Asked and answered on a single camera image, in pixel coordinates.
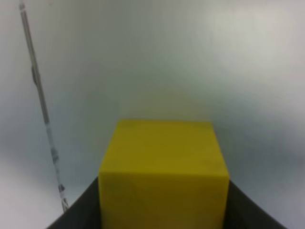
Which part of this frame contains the yellow cube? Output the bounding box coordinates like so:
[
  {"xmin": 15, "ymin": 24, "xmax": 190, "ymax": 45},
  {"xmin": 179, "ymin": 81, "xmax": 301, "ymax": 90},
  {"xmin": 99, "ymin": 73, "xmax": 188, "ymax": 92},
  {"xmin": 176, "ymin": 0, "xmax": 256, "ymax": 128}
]
[{"xmin": 98, "ymin": 120, "xmax": 230, "ymax": 229}]

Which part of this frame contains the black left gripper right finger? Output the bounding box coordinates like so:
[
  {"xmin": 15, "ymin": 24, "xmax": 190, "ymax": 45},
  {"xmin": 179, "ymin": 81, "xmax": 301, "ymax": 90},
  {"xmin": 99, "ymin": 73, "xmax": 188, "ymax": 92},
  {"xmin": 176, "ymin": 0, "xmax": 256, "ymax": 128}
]
[{"xmin": 223, "ymin": 181, "xmax": 285, "ymax": 229}]

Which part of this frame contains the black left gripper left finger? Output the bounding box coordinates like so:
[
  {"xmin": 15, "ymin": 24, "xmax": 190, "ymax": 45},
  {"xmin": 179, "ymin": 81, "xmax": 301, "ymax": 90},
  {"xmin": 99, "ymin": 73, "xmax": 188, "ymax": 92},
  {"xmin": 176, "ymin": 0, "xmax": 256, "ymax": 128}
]
[{"xmin": 48, "ymin": 178, "xmax": 102, "ymax": 229}]

